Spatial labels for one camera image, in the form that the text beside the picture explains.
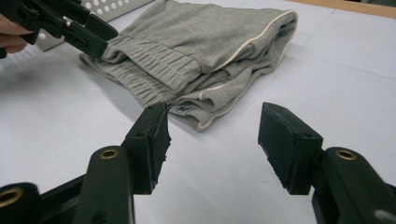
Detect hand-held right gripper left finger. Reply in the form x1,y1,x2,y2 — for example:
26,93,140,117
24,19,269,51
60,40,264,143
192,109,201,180
120,102,172,196

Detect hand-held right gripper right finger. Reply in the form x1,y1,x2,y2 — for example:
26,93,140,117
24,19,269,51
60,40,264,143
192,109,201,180
257,101,325,196

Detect white perforated plastic basket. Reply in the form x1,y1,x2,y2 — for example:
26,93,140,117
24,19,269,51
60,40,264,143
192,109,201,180
35,0,155,52

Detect grey sweatpants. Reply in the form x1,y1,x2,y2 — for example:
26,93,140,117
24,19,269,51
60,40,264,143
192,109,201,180
78,0,299,133

